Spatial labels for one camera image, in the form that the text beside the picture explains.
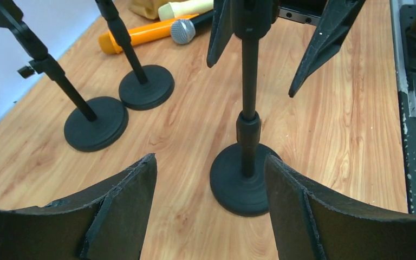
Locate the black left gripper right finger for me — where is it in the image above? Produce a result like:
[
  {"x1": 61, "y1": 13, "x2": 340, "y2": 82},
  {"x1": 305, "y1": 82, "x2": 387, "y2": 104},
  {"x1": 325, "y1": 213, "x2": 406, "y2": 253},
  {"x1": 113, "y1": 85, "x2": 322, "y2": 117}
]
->
[{"x1": 264, "y1": 155, "x2": 416, "y2": 259}]

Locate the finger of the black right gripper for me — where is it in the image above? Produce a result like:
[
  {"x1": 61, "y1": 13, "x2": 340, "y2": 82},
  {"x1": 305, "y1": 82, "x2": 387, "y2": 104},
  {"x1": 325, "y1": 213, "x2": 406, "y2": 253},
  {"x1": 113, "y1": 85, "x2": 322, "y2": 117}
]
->
[
  {"x1": 288, "y1": 0, "x2": 365, "y2": 98},
  {"x1": 206, "y1": 0, "x2": 233, "y2": 68}
]

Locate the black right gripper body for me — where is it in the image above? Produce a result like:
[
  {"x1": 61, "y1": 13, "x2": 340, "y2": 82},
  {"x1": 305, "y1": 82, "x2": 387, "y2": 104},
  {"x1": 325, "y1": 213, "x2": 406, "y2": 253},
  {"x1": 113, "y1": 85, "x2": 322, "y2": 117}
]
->
[{"x1": 278, "y1": 0, "x2": 328, "y2": 26}]

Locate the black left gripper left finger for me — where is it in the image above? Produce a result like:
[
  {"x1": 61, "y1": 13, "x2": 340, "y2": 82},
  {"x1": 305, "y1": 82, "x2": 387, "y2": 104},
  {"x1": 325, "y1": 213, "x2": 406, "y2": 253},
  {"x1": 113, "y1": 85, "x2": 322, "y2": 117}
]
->
[{"x1": 0, "y1": 153, "x2": 157, "y2": 259}]

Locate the black grey-headed microphone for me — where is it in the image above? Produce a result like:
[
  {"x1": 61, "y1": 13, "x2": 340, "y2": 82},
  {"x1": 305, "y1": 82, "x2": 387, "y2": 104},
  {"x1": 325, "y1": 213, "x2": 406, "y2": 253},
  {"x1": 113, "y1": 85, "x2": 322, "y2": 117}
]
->
[{"x1": 170, "y1": 10, "x2": 214, "y2": 45}]

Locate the cream microphone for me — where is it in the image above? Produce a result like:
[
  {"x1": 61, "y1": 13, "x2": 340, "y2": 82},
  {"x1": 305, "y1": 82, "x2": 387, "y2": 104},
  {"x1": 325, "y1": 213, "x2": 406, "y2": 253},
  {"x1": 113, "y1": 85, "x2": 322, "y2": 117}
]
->
[{"x1": 158, "y1": 0, "x2": 214, "y2": 21}]

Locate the black microphone stand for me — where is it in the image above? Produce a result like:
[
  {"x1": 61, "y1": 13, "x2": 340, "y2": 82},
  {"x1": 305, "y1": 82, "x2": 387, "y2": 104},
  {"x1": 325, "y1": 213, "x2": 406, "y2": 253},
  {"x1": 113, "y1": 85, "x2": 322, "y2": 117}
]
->
[
  {"x1": 0, "y1": 1, "x2": 129, "y2": 152},
  {"x1": 210, "y1": 0, "x2": 280, "y2": 217},
  {"x1": 95, "y1": 0, "x2": 175, "y2": 111}
]

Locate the orange microphone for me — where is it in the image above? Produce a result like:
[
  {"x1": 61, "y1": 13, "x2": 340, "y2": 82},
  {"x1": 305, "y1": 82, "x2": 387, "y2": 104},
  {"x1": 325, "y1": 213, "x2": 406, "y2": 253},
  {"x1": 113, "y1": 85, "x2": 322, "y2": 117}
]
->
[{"x1": 97, "y1": 14, "x2": 199, "y2": 54}]

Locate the brown paper bag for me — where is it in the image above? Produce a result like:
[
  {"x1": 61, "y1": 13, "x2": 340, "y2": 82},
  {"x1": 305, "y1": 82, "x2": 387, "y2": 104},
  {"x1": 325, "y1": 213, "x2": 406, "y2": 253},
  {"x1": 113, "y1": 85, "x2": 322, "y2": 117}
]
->
[{"x1": 128, "y1": 0, "x2": 177, "y2": 20}]

